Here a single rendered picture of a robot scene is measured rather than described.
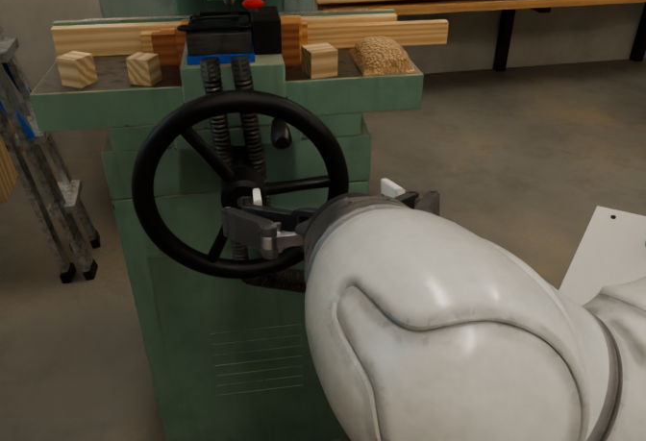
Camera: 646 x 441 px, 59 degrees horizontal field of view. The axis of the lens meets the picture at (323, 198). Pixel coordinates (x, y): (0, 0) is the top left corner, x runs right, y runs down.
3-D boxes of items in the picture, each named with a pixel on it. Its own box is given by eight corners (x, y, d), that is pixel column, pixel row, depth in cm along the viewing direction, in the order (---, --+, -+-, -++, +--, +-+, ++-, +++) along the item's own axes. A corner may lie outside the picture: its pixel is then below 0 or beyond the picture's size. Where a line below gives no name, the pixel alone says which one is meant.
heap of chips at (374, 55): (363, 75, 90) (364, 52, 88) (347, 49, 102) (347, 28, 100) (418, 72, 91) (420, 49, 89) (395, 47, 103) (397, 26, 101)
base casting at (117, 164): (108, 201, 94) (96, 152, 89) (146, 82, 142) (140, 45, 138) (372, 181, 100) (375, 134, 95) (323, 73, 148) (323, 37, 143)
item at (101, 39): (57, 58, 98) (50, 29, 95) (60, 54, 100) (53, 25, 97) (395, 42, 106) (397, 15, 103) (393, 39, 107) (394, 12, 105)
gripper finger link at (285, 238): (347, 249, 45) (302, 266, 41) (299, 239, 48) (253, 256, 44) (345, 219, 45) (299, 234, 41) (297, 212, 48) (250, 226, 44)
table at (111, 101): (17, 161, 78) (5, 120, 75) (68, 85, 104) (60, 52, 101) (441, 133, 86) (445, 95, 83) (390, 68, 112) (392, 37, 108)
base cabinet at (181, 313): (167, 464, 131) (106, 203, 94) (182, 297, 180) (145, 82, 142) (359, 438, 136) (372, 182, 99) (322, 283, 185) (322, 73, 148)
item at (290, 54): (180, 71, 92) (174, 30, 88) (180, 69, 93) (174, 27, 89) (300, 65, 94) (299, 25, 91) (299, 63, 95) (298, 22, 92)
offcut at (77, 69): (62, 85, 86) (55, 57, 84) (79, 78, 89) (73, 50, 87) (81, 88, 85) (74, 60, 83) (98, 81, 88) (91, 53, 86)
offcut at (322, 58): (327, 67, 94) (327, 41, 91) (337, 76, 90) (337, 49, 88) (301, 70, 92) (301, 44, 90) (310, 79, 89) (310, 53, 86)
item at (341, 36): (143, 58, 98) (139, 34, 96) (145, 54, 100) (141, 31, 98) (446, 43, 105) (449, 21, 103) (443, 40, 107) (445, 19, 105)
